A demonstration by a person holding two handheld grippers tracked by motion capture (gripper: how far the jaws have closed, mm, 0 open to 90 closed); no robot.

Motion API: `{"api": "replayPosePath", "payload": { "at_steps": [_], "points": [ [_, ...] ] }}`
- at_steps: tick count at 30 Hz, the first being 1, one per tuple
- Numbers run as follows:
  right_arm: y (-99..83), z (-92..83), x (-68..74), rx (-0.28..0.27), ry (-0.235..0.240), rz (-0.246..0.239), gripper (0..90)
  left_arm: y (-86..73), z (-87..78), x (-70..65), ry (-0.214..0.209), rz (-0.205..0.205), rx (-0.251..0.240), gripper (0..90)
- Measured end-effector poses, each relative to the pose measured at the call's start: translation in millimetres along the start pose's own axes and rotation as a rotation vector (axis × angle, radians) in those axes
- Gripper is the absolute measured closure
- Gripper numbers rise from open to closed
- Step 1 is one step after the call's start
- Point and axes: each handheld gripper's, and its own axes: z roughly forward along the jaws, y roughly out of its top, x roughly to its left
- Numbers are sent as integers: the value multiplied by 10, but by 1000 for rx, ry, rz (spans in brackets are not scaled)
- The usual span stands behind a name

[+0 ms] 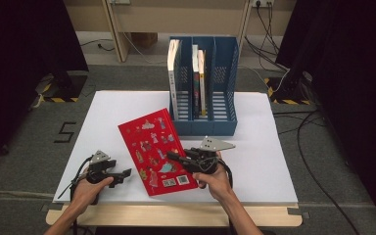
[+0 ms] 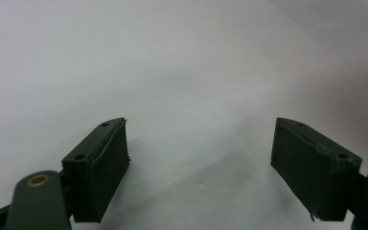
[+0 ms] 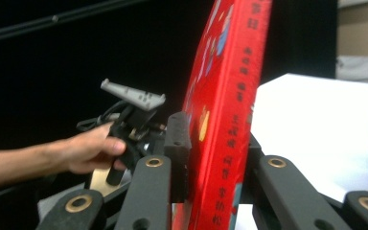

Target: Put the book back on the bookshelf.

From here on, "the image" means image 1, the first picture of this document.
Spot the yellow book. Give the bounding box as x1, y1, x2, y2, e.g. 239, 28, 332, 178
197, 48, 208, 118

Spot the blue file rack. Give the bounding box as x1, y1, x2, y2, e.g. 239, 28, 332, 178
166, 34, 240, 137

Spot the black stand base striped tape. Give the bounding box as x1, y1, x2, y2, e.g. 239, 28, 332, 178
263, 70, 316, 106
33, 70, 90, 104

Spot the light wooden table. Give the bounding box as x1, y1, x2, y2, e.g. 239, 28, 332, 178
45, 202, 304, 228

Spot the white cable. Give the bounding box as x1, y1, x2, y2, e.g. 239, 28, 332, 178
121, 32, 169, 65

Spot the black cable bundle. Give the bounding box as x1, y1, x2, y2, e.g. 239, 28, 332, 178
244, 6, 290, 71

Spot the red book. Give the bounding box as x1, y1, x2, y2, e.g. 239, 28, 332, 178
117, 107, 200, 198

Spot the long black floor cable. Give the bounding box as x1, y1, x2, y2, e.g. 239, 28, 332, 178
272, 109, 360, 235

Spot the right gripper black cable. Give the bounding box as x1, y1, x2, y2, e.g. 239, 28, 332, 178
219, 158, 235, 190

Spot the grey tape piece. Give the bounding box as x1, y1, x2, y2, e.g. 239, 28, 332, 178
287, 206, 311, 219
40, 202, 65, 212

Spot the short black cable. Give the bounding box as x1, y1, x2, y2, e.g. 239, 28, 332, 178
79, 38, 116, 53

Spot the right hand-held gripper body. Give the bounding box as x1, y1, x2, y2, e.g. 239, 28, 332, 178
182, 135, 237, 175

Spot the person's right hand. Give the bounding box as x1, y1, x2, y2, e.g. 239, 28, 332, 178
192, 151, 235, 205

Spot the white book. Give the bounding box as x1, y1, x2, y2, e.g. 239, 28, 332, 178
166, 38, 181, 121

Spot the blue illustrated cover book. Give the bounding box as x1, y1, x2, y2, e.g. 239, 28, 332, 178
191, 43, 201, 120

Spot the black curtain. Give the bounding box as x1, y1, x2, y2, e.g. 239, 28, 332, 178
275, 0, 376, 234
0, 0, 89, 170

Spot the white table cover sheet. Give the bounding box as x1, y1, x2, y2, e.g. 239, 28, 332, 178
52, 90, 299, 207

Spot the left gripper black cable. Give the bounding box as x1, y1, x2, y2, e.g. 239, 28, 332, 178
58, 156, 94, 200

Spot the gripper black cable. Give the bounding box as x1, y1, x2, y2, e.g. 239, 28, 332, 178
219, 158, 235, 190
58, 156, 94, 200

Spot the brown box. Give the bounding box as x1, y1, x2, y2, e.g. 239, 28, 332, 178
130, 31, 159, 49

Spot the person's left hand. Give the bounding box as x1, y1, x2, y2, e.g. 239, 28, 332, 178
70, 165, 116, 214

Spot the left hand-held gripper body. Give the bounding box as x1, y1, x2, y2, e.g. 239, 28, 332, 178
85, 149, 118, 185

